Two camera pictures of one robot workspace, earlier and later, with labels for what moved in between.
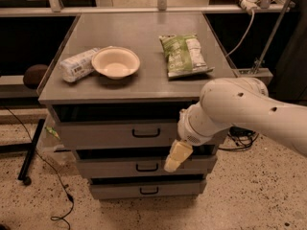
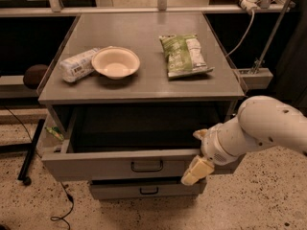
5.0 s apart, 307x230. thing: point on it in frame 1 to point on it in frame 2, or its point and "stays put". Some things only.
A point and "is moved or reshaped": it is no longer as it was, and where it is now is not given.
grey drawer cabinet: x=117 y=83 stays put
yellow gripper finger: x=179 y=151 to x=199 y=169
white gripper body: x=188 y=132 to x=212 y=147
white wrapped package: x=78 y=65 stays put
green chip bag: x=184 y=56 stays put
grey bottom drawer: x=148 y=190 stays put
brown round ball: x=33 y=75 stays put
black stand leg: x=31 y=148 stays put
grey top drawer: x=135 y=134 is moved or reshaped
